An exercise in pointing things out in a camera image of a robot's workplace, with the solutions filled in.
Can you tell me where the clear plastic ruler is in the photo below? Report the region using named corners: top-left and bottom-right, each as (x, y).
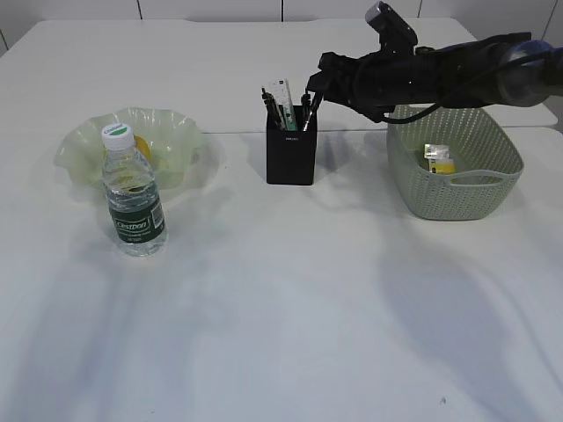
top-left (267, 79), bottom-right (295, 119)

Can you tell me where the yellow pear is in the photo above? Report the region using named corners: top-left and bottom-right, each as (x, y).
top-left (134, 135), bottom-right (151, 162)

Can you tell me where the clear water bottle green label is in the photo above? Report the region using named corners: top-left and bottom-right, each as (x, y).
top-left (101, 122), bottom-right (167, 257)

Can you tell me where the black gel pen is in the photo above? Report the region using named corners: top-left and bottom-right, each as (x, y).
top-left (305, 92), bottom-right (324, 132)

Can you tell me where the yellow packaging waste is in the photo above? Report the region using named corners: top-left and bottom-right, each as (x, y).
top-left (423, 143), bottom-right (457, 175)

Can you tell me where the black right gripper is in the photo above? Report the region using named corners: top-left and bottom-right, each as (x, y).
top-left (306, 52), bottom-right (409, 123)

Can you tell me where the translucent green ruffled plate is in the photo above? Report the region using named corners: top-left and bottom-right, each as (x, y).
top-left (54, 107), bottom-right (206, 190)

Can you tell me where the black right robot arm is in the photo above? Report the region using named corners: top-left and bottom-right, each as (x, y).
top-left (306, 33), bottom-right (562, 125)

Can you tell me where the black square pen holder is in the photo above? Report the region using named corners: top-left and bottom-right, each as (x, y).
top-left (266, 105), bottom-right (318, 186)

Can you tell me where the green woven plastic basket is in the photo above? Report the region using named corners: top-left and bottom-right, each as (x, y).
top-left (386, 108), bottom-right (524, 221)

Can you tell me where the mint green utility knife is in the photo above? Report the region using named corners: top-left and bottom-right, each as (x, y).
top-left (284, 111), bottom-right (298, 131)

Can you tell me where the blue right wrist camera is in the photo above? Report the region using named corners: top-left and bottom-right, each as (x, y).
top-left (365, 1), bottom-right (418, 56)

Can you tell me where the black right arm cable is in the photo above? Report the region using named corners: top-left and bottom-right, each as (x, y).
top-left (380, 41), bottom-right (563, 125)

